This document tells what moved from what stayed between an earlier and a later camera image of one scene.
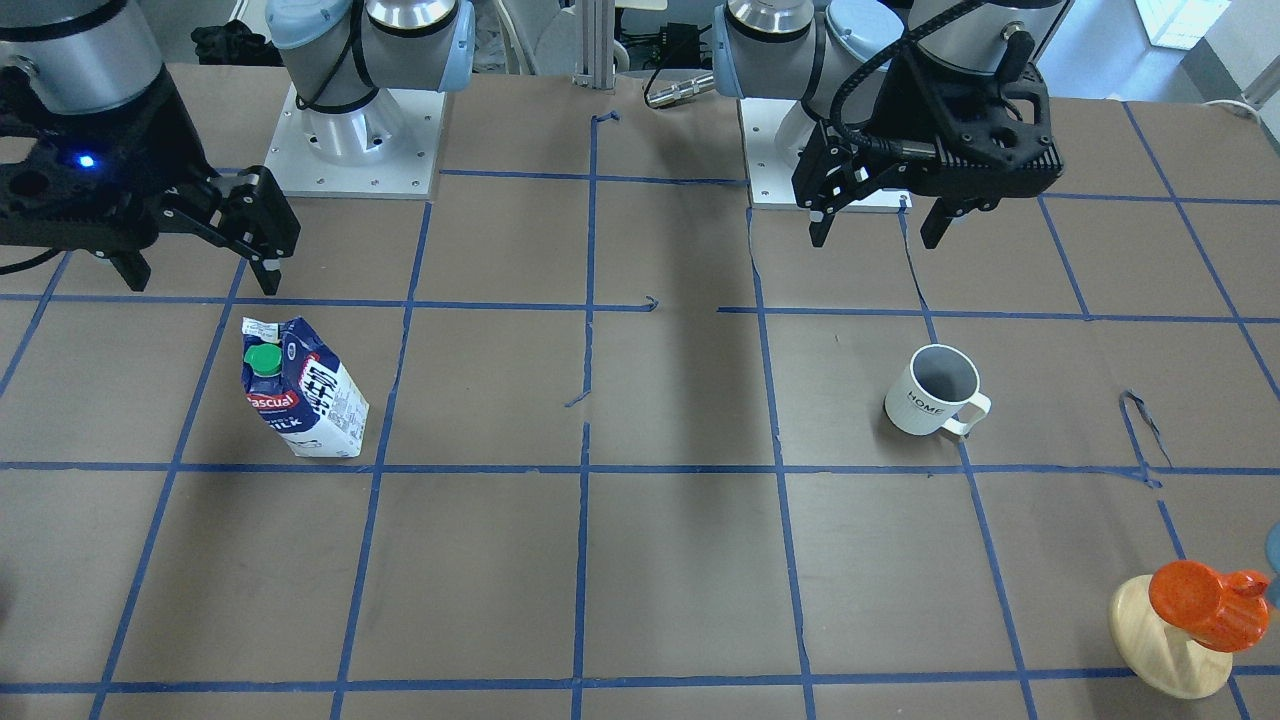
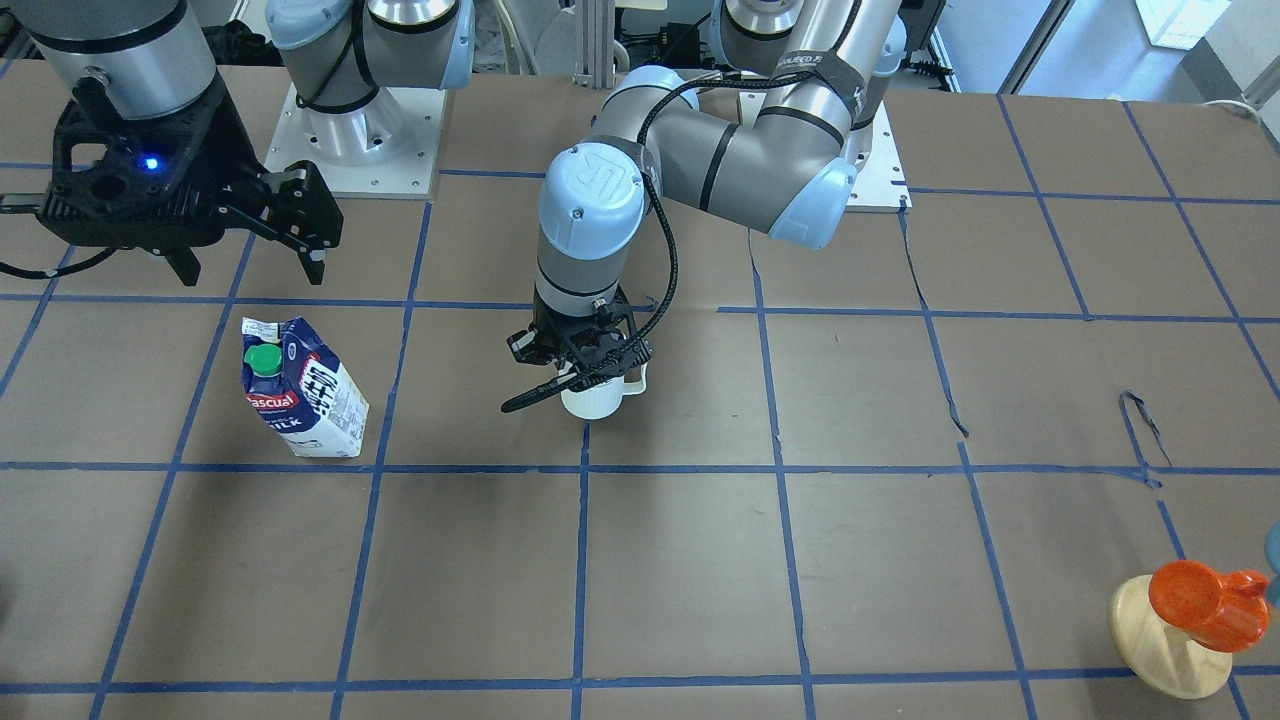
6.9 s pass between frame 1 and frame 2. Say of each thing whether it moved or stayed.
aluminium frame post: stayed
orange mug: stayed
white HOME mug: moved
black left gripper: moved
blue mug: stayed
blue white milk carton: stayed
